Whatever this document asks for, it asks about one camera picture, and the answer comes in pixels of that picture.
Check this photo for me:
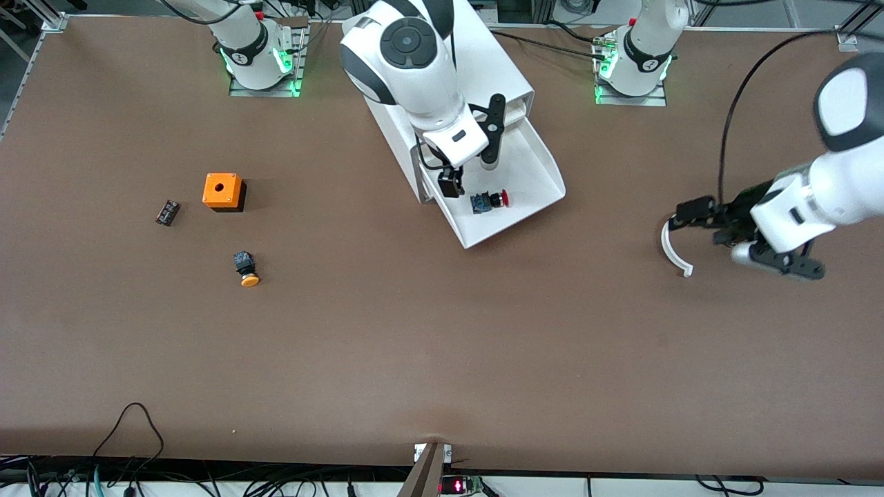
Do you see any red push button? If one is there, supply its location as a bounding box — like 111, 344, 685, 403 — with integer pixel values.
471, 188, 510, 214

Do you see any white sliding drawer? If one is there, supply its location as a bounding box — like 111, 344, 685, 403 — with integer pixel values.
423, 117, 567, 251

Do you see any white drawer cabinet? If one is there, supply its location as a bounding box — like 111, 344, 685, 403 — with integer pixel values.
342, 14, 536, 204

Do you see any orange push button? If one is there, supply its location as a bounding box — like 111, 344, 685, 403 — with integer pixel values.
233, 251, 261, 288

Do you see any white curved plastic arc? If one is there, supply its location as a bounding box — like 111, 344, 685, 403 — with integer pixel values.
661, 215, 693, 278

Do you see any orange box with black base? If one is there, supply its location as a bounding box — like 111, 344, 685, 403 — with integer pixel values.
202, 173, 247, 213

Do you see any black cable on table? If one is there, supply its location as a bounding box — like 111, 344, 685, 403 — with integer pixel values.
492, 30, 612, 57

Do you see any brown camera mount post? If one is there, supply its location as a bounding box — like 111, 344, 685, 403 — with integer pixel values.
397, 442, 446, 497

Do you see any black looped cable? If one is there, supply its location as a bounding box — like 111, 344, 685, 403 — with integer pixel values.
93, 402, 165, 477

